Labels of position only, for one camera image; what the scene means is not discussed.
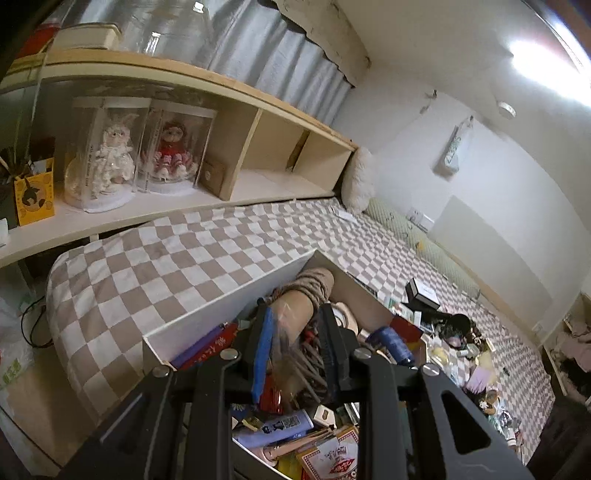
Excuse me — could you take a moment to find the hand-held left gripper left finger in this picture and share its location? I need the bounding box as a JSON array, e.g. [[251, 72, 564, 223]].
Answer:
[[60, 305, 275, 480]]

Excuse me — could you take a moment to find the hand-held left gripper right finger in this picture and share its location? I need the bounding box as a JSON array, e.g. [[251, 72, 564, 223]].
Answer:
[[318, 302, 532, 480]]

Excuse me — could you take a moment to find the brown fuzzy item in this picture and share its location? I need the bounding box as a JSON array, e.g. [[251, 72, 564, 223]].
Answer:
[[268, 307, 302, 412]]

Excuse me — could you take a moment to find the white storage box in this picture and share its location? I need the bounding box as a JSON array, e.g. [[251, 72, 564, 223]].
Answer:
[[143, 249, 431, 480]]

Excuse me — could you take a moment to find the blue bottle silver cap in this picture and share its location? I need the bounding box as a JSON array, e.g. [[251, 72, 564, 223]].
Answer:
[[367, 327, 415, 366]]

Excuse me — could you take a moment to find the blue lighter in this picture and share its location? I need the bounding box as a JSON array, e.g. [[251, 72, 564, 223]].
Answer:
[[261, 412, 315, 438]]

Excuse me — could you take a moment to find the red yellow box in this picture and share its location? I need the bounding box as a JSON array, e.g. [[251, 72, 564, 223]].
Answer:
[[390, 316, 424, 343]]

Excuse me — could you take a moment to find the red playing card box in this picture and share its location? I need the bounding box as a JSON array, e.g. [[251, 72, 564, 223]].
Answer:
[[295, 425, 362, 480]]

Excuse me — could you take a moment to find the yellow sponge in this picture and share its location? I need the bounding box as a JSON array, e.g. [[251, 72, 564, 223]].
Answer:
[[429, 346, 452, 371]]

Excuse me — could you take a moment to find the black white perfume box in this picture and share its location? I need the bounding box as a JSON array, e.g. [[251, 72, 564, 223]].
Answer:
[[405, 278, 441, 311]]

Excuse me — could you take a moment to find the checked bed sheet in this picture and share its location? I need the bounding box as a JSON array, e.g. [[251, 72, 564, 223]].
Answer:
[[46, 198, 555, 462]]

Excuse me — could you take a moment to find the black round mirror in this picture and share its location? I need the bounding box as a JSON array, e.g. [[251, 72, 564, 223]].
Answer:
[[450, 314, 472, 343]]

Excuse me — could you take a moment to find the green long bolster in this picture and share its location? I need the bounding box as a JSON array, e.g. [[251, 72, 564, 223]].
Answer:
[[365, 198, 482, 297]]

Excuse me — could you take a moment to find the pale purple card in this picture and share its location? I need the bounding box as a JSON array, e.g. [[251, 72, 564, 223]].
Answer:
[[466, 364, 493, 394]]

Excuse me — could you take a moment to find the white fluffy pillow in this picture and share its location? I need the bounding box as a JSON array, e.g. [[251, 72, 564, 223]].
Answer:
[[342, 148, 378, 215]]

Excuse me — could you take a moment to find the wooden shelf unit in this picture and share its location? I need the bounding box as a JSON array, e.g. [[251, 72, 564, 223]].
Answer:
[[0, 48, 359, 269]]

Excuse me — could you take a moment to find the brown card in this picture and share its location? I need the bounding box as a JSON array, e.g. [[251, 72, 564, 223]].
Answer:
[[201, 159, 228, 195]]

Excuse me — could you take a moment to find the white headboard panel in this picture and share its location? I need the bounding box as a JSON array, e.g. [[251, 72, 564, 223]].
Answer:
[[429, 196, 556, 318]]

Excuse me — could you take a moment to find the red dress doll clear case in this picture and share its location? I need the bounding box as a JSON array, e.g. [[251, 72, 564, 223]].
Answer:
[[136, 99, 219, 195]]

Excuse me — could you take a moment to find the white hanging bag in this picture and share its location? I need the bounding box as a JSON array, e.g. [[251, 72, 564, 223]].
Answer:
[[434, 117, 475, 177]]

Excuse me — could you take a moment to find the plastic bag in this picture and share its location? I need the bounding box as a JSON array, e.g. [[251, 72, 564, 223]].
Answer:
[[0, 295, 36, 394]]

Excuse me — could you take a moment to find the white rabbit doll clear case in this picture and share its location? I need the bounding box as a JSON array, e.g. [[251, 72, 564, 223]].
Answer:
[[62, 97, 151, 214]]

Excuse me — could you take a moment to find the yellow box black figure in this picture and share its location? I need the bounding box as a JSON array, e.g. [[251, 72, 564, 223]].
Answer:
[[14, 159, 57, 228]]

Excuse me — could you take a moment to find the grey curtain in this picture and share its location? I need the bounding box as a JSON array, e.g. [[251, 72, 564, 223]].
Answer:
[[60, 0, 352, 126]]

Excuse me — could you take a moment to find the paper valance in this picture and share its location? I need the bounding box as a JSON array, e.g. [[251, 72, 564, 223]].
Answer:
[[272, 0, 371, 87]]

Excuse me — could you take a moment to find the glass jar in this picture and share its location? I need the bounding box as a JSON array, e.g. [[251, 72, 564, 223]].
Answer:
[[122, 0, 214, 71]]

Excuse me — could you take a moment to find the ceiling lamp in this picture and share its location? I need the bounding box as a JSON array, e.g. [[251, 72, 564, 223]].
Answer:
[[505, 37, 591, 103]]

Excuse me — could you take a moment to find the white flat box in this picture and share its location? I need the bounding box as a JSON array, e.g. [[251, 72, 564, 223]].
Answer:
[[58, 23, 122, 50]]

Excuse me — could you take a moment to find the red tin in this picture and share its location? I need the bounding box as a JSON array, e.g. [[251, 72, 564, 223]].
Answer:
[[16, 23, 59, 62]]

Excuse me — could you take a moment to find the rope-wrapped cardboard tube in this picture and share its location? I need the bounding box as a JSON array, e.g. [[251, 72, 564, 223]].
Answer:
[[263, 268, 336, 334]]

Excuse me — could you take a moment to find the wall socket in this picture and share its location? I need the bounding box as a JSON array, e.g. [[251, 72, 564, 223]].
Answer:
[[406, 209, 437, 232]]

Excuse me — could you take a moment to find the black cable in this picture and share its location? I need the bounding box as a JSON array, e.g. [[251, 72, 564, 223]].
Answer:
[[21, 295, 55, 350]]

